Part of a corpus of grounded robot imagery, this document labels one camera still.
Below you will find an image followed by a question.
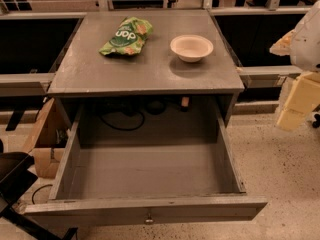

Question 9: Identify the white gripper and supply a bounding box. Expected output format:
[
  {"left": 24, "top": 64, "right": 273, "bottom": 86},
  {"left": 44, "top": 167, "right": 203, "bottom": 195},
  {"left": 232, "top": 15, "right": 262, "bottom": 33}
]
[{"left": 269, "top": 1, "right": 320, "bottom": 131}]

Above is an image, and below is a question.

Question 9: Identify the cardboard box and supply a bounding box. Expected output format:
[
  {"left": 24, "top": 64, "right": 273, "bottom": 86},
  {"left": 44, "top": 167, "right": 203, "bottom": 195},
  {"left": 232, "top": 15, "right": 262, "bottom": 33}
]
[{"left": 22, "top": 99, "right": 68, "bottom": 179}]

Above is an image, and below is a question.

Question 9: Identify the grey cabinet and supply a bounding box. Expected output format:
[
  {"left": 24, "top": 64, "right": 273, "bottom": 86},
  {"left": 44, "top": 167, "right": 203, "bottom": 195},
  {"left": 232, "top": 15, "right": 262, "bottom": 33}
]
[{"left": 48, "top": 9, "right": 243, "bottom": 120}]

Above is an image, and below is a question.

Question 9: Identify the open grey top drawer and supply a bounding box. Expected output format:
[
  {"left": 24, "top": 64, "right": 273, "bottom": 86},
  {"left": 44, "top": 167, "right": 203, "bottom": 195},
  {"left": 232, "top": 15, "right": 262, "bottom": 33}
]
[{"left": 24, "top": 96, "right": 267, "bottom": 227}]

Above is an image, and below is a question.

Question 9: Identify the green rice chip bag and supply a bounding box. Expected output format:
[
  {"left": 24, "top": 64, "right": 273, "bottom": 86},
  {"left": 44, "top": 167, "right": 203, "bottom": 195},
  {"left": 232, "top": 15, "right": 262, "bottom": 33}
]
[{"left": 99, "top": 17, "right": 153, "bottom": 56}]

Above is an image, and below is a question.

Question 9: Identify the black cable behind cabinet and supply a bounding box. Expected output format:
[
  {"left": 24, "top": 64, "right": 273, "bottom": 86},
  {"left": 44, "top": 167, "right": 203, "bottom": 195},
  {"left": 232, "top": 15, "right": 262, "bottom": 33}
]
[{"left": 96, "top": 98, "right": 168, "bottom": 132}]

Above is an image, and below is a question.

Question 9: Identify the white paper bowl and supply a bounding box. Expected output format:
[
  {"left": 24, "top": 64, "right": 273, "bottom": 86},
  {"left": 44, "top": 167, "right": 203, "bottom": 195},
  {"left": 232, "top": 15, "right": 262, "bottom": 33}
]
[{"left": 170, "top": 35, "right": 214, "bottom": 63}]

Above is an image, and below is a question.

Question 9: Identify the black caster wheel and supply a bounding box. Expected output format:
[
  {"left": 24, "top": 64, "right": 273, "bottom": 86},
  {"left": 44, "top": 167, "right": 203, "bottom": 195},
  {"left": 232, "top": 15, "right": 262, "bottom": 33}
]
[{"left": 312, "top": 114, "right": 320, "bottom": 128}]

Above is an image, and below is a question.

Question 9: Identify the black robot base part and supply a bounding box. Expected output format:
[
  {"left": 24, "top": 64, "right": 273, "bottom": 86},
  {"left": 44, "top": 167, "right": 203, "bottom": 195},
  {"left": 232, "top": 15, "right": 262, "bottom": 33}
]
[{"left": 0, "top": 140, "right": 77, "bottom": 240}]

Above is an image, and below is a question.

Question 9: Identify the metal drawer knob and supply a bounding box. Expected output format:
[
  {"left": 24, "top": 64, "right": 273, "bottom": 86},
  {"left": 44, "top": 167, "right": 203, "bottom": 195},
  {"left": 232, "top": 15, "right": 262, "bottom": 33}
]
[{"left": 144, "top": 213, "right": 154, "bottom": 225}]

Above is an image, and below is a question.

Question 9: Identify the black floor cable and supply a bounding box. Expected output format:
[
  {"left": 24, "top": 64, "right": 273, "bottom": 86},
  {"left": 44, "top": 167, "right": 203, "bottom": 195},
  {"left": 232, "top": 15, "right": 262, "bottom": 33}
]
[{"left": 31, "top": 183, "right": 54, "bottom": 205}]

